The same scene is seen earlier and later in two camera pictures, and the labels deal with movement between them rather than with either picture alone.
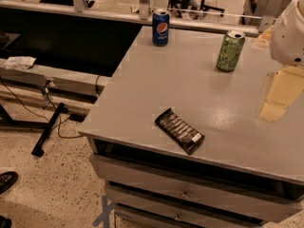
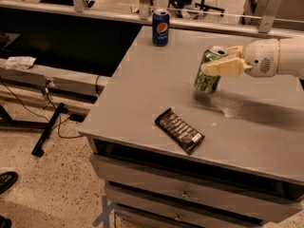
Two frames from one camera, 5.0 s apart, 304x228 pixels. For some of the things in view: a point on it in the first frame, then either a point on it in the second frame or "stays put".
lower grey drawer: x=180 y=210 stays put
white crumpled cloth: x=19 y=63 stays put
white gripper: x=289 y=38 -> x=261 y=57
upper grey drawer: x=199 y=190 stays put
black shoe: x=7 y=180 stays put
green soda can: x=231 y=50 -> x=204 y=83
